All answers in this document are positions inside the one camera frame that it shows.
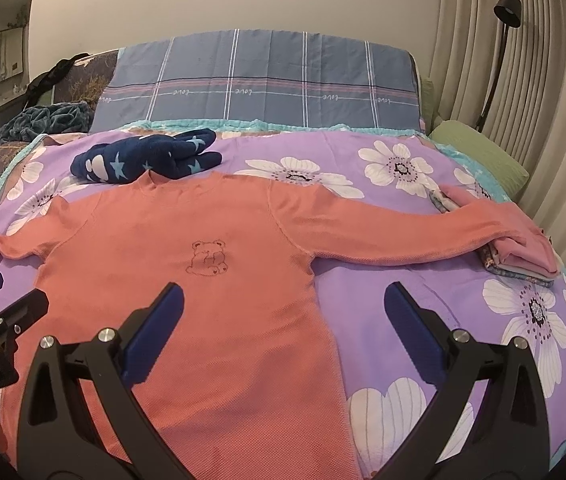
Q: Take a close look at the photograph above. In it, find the teal fuzzy blanket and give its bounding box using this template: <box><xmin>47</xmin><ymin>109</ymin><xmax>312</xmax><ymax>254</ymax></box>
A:
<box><xmin>0</xmin><ymin>101</ymin><xmax>94</xmax><ymax>145</ymax></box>

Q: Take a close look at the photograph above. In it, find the black floor lamp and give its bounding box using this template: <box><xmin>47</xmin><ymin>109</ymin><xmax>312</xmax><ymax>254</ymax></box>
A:
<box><xmin>476</xmin><ymin>0</ymin><xmax>522</xmax><ymax>132</ymax></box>

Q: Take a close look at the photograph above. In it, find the beige curtain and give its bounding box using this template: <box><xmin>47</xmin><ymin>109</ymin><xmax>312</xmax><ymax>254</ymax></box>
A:
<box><xmin>430</xmin><ymin>0</ymin><xmax>566</xmax><ymax>263</ymax></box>

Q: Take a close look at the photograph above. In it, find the navy star fleece garment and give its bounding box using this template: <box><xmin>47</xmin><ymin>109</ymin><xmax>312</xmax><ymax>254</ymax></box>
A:
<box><xmin>70</xmin><ymin>129</ymin><xmax>222</xmax><ymax>184</ymax></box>

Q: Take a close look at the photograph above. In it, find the green pillow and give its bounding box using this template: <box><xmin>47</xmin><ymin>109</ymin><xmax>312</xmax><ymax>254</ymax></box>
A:
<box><xmin>430</xmin><ymin>120</ymin><xmax>529</xmax><ymax>200</ymax></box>

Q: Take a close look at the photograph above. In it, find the folded pink garment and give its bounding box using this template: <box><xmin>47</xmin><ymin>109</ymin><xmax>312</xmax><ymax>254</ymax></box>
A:
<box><xmin>439</xmin><ymin>184</ymin><xmax>560</xmax><ymax>278</ymax></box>

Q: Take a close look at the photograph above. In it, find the salmon long-sleeve bear shirt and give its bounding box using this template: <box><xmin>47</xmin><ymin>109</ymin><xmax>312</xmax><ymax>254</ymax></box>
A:
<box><xmin>0</xmin><ymin>169</ymin><xmax>546</xmax><ymax>480</ymax></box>

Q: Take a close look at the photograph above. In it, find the purple floral bed sheet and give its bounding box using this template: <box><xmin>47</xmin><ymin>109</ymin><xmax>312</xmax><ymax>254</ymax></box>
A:
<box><xmin>0</xmin><ymin>131</ymin><xmax>566</xmax><ymax>479</ymax></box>

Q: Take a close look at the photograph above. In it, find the dark floral bedding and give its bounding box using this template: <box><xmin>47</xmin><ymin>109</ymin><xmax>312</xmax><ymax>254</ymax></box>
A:
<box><xmin>0</xmin><ymin>51</ymin><xmax>117</xmax><ymax>177</ymax></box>

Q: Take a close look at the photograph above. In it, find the folded patterned clothes stack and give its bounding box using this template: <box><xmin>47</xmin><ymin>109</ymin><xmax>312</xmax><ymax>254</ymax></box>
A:
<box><xmin>427</xmin><ymin>191</ymin><xmax>556</xmax><ymax>288</ymax></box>

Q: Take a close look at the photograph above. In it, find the blue plaid pillow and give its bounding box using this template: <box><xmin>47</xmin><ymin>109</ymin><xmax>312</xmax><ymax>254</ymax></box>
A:
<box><xmin>92</xmin><ymin>28</ymin><xmax>422</xmax><ymax>131</ymax></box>

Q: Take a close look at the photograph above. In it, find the black garment on headboard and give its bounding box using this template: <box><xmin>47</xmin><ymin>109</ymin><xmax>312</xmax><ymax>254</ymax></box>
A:
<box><xmin>24</xmin><ymin>52</ymin><xmax>89</xmax><ymax>108</ymax></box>

